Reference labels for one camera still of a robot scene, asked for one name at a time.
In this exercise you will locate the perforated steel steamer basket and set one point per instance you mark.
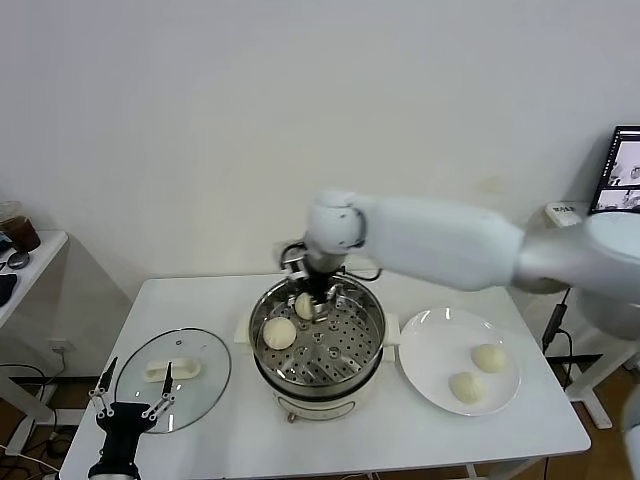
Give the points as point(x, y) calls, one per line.
point(340, 350)

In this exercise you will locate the black pouch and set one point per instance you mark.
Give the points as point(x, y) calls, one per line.
point(5, 289)

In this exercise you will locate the grey laptop showing camera views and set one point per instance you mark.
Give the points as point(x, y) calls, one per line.
point(625, 150)

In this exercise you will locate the white steamed baozi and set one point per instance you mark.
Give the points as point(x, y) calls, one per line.
point(303, 305)
point(467, 387)
point(489, 358)
point(278, 334)

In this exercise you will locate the white side table with laptop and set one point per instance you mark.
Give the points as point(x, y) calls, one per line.
point(597, 410)

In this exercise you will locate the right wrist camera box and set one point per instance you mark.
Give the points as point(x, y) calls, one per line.
point(292, 262)

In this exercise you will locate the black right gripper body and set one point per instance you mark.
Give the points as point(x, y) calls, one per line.
point(316, 285)

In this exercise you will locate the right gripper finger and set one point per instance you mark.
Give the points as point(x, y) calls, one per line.
point(293, 297)
point(334, 299)

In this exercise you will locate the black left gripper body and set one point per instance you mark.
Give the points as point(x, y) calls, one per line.
point(125, 417)

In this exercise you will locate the iced coffee plastic cup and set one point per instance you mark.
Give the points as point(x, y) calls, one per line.
point(24, 234)

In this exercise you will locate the cream electric cooking pot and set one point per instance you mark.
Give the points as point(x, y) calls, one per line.
point(315, 407)

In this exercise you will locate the white wall outlet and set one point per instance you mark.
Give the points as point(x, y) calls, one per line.
point(60, 345)

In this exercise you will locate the white side table with cup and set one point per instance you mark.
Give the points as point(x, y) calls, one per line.
point(45, 250)

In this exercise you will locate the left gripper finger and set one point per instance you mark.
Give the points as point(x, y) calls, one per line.
point(104, 397)
point(162, 397)

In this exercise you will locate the small round grey object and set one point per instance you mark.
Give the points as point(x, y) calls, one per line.
point(19, 260)

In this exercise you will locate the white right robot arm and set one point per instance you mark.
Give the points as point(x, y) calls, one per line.
point(440, 240)

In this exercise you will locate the white round plate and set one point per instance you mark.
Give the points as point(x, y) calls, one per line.
point(435, 350)

